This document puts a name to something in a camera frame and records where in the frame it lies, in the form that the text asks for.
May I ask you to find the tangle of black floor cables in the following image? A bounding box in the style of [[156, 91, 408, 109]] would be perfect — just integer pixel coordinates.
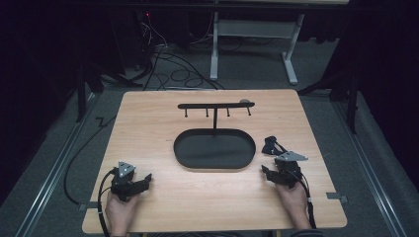
[[132, 13, 226, 92]]

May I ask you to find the small black strap object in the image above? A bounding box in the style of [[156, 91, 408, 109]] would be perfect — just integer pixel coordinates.
[[261, 135, 289, 156]]

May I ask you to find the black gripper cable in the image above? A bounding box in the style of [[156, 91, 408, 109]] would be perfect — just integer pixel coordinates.
[[290, 169, 318, 230], [97, 167, 119, 237]]

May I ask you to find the long black floor cable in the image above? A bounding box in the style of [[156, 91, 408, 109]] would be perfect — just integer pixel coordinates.
[[62, 114, 117, 205]]

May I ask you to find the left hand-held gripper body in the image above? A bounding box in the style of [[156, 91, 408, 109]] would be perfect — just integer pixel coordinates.
[[110, 160, 146, 202]]

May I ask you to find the black metal stand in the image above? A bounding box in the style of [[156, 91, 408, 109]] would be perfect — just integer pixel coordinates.
[[76, 60, 142, 123], [297, 62, 361, 134]]

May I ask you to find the black key rack with tray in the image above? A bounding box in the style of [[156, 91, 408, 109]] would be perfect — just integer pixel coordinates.
[[173, 101, 257, 171]]

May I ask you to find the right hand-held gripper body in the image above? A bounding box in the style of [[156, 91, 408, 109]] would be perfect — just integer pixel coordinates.
[[273, 150, 309, 190]]

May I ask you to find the white metal desk frame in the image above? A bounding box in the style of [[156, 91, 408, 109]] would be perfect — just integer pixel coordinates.
[[209, 11, 306, 86]]

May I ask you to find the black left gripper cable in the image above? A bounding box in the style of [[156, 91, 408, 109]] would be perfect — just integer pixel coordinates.
[[97, 167, 119, 237]]

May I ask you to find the grey metal floor rail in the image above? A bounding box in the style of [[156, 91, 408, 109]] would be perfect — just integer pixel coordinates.
[[14, 93, 102, 237], [331, 98, 408, 237]]

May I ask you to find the person's right hand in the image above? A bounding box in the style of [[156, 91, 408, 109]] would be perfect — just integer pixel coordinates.
[[276, 181, 312, 230]]

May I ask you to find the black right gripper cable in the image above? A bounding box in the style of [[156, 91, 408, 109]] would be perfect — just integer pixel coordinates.
[[290, 169, 318, 230]]

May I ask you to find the person's left hand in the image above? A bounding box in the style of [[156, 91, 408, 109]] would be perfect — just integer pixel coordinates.
[[105, 192, 140, 237]]

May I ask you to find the grey table edge bracket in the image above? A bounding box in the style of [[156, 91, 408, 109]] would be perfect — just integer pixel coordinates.
[[78, 200, 100, 212], [325, 192, 349, 203]]

